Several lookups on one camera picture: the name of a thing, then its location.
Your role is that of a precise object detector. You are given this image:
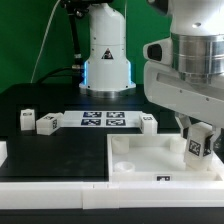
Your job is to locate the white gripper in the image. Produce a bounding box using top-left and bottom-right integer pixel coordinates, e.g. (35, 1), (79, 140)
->
(144, 61), (224, 157)

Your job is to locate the white square tabletop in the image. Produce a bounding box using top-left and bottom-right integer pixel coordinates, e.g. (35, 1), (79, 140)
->
(107, 134), (224, 182)

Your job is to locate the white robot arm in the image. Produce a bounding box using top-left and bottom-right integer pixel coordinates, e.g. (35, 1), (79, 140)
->
(79, 0), (224, 156)

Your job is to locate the white obstacle fence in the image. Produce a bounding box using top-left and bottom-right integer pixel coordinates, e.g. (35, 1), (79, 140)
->
(0, 139), (224, 210)

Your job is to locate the white marker sheet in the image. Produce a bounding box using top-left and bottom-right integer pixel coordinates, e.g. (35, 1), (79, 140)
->
(62, 111), (141, 128)

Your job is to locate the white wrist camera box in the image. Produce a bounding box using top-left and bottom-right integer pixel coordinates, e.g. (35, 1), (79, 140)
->
(143, 38), (173, 65)

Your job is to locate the black cable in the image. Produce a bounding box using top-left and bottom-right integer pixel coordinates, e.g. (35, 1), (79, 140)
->
(35, 67), (84, 84)

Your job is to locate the white cable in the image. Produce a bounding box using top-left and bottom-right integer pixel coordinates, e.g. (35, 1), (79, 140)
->
(30, 0), (63, 84)

